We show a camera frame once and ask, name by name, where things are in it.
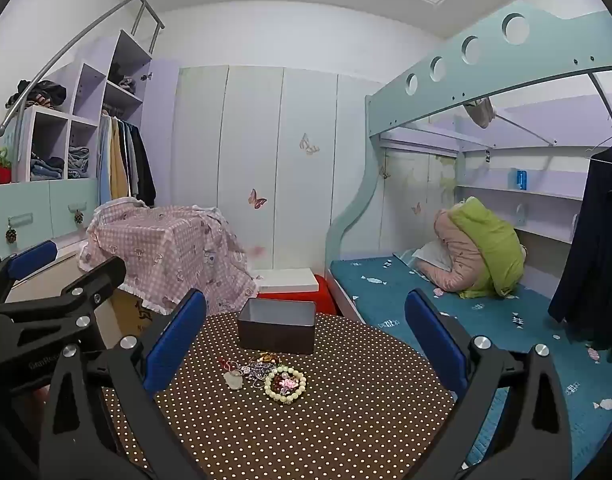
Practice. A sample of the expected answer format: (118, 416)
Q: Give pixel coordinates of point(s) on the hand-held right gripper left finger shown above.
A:
(176, 345)

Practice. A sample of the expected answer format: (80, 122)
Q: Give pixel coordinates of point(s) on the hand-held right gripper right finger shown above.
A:
(430, 335)

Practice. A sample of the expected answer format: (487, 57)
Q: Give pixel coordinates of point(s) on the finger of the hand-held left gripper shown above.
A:
(96, 275)
(33, 258)

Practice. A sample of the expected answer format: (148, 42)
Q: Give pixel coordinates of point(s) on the pile of silver jewelry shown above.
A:
(253, 372)

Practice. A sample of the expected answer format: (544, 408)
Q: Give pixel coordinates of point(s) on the grey metal tin box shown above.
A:
(276, 330)

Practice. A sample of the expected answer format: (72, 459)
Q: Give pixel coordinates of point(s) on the cardboard box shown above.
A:
(131, 310)

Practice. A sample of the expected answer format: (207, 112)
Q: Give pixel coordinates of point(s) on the white pillow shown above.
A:
(435, 256)

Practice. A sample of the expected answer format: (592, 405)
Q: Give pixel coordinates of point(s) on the pink checked cloth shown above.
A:
(176, 250)

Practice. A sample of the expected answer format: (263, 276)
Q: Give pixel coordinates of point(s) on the folded jeans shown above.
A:
(46, 169)
(78, 162)

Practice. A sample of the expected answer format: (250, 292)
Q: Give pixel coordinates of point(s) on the orange flower ornament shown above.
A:
(267, 358)

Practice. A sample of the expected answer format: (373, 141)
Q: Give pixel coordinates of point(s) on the blue patterned bed sheet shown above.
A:
(535, 330)

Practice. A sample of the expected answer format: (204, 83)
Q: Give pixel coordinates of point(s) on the red fabric stool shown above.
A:
(326, 300)

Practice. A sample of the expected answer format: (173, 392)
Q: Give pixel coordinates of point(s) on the green quilt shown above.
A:
(495, 245)

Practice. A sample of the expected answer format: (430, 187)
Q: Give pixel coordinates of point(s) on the row of hanging clothes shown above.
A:
(126, 160)

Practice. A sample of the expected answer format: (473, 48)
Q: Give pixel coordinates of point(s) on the small butterfly sticker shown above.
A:
(416, 208)

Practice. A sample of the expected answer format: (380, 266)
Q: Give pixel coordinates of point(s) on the white flat box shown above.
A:
(286, 278)

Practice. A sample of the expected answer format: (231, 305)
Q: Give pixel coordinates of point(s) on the brown polka dot tablecloth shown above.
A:
(336, 425)

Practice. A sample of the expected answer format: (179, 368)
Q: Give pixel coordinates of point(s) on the dark clothes heap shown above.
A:
(41, 92)

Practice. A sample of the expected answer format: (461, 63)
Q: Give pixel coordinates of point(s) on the pink butterfly sticker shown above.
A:
(257, 198)

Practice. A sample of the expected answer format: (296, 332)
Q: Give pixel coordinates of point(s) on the lilac stair shelf unit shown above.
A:
(86, 90)

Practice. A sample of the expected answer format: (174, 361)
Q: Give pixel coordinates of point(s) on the small blue box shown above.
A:
(521, 179)

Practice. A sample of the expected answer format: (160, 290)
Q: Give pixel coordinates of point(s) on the dark hanging coat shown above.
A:
(595, 240)

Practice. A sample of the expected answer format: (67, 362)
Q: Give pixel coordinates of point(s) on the folded clothes in cubby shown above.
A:
(122, 80)

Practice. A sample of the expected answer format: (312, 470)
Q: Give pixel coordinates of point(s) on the white wardrobe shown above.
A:
(251, 125)

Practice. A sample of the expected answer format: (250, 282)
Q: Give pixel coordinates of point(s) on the pale butterfly sticker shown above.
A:
(308, 145)

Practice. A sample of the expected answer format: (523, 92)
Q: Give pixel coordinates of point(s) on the grey cloth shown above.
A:
(480, 112)

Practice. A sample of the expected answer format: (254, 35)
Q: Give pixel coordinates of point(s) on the grey metal handrail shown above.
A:
(106, 13)

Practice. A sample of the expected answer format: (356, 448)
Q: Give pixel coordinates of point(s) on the lilac wall shelf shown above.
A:
(535, 193)

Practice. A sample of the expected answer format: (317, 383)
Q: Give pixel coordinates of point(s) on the teal bunk bed frame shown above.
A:
(485, 40)

